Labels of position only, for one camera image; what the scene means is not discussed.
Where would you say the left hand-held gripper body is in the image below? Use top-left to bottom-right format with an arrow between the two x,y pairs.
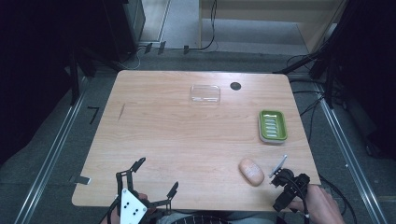
106,187 -> 157,224

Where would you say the light wooden cabinet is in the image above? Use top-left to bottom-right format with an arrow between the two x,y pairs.
199,0 -> 347,54

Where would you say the clear plastic lid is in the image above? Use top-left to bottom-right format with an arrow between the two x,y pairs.
189,84 -> 221,105

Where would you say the black hanging cable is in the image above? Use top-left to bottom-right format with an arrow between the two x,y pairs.
186,0 -> 219,52

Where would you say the black floor cable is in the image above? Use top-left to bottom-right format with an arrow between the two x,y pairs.
286,54 -> 331,144

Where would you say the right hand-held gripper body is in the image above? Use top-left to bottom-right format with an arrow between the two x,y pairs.
268,154 -> 311,214

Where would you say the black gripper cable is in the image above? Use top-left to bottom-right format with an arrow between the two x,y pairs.
285,175 -> 311,224

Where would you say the metal floor rail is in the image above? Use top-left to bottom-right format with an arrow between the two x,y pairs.
317,83 -> 389,224
13,77 -> 89,224

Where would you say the black cabinet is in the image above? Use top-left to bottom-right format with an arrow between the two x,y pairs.
78,0 -> 147,63

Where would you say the person's right hand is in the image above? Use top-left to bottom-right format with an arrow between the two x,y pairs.
288,184 -> 346,224

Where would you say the black metal stand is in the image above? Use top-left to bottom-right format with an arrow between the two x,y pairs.
273,0 -> 359,110
64,46 -> 125,106

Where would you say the white floor cable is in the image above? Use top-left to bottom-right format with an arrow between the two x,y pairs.
118,46 -> 148,71

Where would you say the person's left hand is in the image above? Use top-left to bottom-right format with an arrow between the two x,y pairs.
101,192 -> 149,224

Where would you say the green soap dish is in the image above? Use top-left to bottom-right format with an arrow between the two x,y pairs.
258,109 -> 289,145

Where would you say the peach soap bar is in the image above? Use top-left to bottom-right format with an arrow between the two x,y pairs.
238,158 -> 265,188

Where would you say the metal clip on table edge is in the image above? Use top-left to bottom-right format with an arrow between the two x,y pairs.
69,175 -> 92,186

